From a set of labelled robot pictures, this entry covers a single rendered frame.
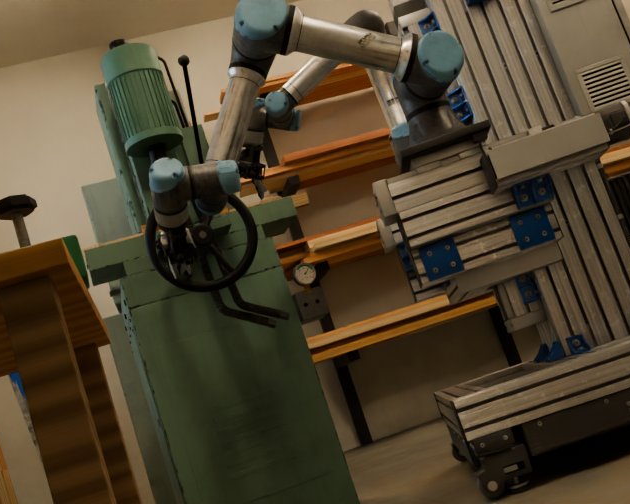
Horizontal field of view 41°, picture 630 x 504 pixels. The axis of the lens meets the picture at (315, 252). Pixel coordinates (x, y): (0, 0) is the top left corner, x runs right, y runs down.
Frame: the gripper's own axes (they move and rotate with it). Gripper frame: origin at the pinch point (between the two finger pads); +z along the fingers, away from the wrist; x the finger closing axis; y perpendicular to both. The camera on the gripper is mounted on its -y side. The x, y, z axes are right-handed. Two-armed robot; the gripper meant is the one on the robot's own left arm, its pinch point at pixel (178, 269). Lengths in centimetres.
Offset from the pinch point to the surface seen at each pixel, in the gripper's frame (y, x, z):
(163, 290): -11.9, -2.8, 20.4
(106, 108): -89, -1, 16
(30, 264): 84, -27, -102
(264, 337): 5.9, 19.7, 30.4
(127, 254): -22.5, -9.3, 14.3
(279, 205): -24.6, 35.6, 13.1
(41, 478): -106, -69, 253
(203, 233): -8.7, 9.1, -0.8
